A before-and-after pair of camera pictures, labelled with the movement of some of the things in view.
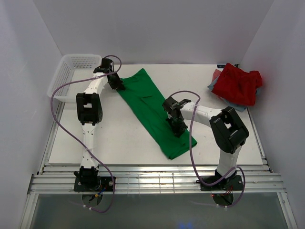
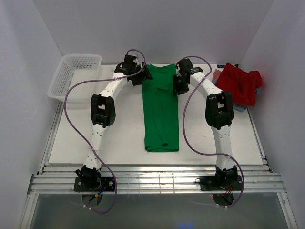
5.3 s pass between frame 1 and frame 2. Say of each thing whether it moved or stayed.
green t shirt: moved
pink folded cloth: stayed
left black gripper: moved
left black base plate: stayed
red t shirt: stayed
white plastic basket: stayed
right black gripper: moved
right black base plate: stayed
